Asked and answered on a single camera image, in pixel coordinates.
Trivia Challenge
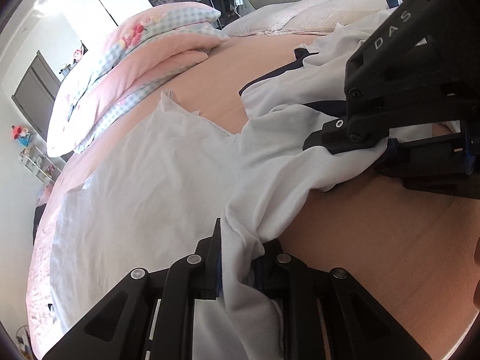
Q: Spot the white storage shelf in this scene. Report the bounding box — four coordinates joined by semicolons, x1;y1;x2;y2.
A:
19;145;65;185

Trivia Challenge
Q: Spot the pink checked quilt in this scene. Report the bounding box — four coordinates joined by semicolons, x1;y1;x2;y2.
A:
47;2;230;158

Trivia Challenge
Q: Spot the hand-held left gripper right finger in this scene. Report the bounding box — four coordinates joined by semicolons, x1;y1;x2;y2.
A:
252;238;432;360

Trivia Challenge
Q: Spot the pink bed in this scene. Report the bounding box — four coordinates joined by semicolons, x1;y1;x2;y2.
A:
26;15;480;360

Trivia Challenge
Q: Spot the large white pillow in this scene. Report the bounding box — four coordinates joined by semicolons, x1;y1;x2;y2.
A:
270;0;400;35

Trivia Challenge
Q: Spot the grey door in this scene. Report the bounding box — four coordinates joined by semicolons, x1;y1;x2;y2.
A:
11;50;63;142

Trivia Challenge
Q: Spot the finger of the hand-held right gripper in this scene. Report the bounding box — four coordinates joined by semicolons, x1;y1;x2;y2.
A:
302;82;480;155
374;129;480;200

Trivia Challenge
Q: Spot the red toy figure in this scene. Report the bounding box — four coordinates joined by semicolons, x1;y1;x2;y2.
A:
10;123;34;146

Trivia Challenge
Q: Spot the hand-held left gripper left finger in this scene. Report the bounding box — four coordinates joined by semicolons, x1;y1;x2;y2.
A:
41;217;224;360

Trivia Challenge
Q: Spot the white wardrobe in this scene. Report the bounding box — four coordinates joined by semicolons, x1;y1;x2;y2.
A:
60;0;128;49

